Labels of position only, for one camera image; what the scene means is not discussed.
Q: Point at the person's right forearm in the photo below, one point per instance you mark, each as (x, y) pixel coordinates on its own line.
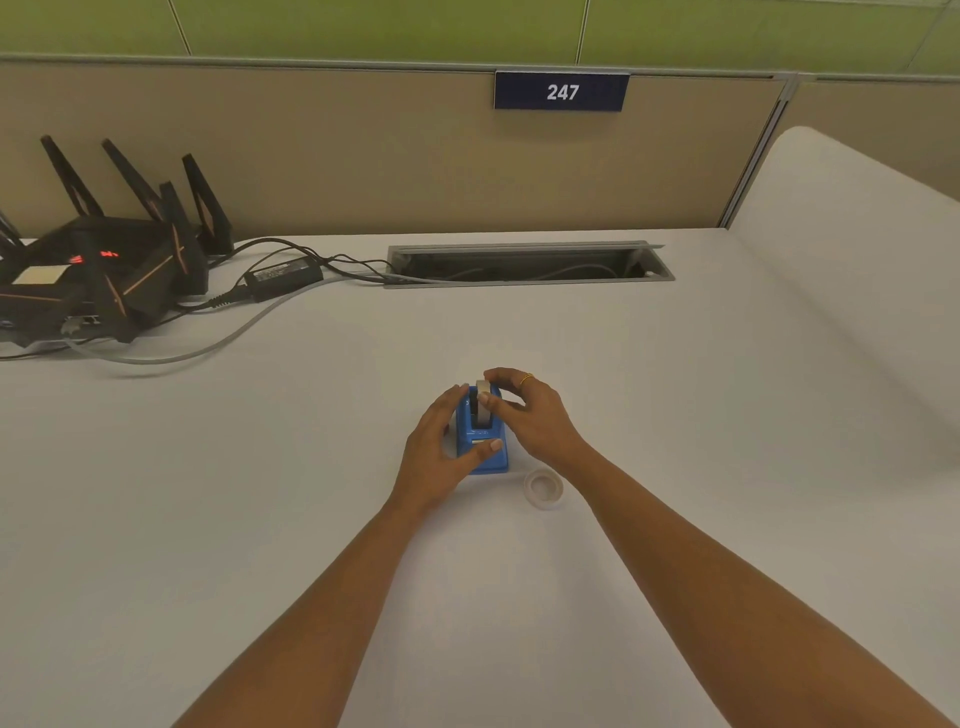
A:
(735, 600)

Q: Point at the person's left hand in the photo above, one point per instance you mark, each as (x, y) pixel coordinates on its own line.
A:
(429, 463)

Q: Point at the person's left thumb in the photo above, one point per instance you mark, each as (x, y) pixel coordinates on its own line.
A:
(480, 457)

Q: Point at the black power adapter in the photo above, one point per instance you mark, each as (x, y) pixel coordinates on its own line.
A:
(283, 277)

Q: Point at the blue tape dispenser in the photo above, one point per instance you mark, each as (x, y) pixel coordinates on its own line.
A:
(487, 454)

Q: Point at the person's right hand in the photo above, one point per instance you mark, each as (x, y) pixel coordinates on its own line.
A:
(541, 431)

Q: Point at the clear tape roll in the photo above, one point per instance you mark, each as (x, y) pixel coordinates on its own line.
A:
(543, 489)

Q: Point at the blue number sign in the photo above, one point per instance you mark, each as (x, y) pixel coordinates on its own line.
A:
(561, 91)

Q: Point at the person's right thumb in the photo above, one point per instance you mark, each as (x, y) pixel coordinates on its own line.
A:
(498, 403)

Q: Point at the beige desk partition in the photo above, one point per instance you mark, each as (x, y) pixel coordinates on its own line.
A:
(360, 157)

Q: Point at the grey tape roll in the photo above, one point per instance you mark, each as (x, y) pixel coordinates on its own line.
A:
(486, 416)

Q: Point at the black router with antennas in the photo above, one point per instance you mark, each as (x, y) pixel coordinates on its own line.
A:
(112, 270)

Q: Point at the person's left forearm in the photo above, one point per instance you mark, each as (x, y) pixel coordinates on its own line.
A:
(300, 637)

